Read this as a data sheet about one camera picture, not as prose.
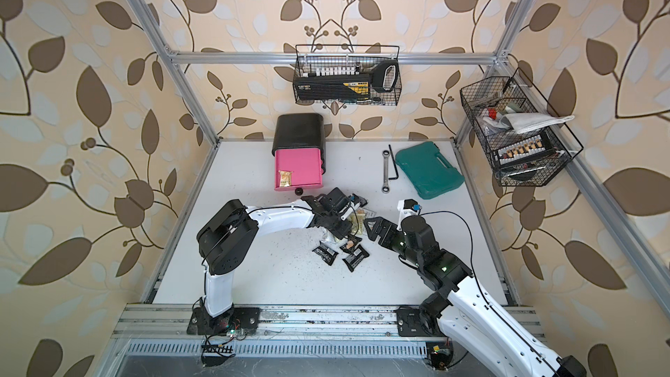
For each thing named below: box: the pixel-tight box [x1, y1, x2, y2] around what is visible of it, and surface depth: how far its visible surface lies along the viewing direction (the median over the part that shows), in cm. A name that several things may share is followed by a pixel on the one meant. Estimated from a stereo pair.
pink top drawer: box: [273, 148, 324, 192], surface depth 98 cm
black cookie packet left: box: [311, 240, 340, 267], surface depth 87 cm
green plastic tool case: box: [395, 141, 465, 200], surface depth 108 cm
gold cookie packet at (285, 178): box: [278, 170, 294, 188], surface depth 95 cm
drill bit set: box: [496, 132, 555, 167], surface depth 68 cm
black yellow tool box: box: [292, 59, 399, 103], surface depth 86 cm
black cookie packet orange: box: [339, 236, 363, 254], surface depth 88 cm
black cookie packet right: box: [341, 244, 370, 273], surface depth 87 cm
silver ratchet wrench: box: [381, 150, 390, 194], surface depth 112 cm
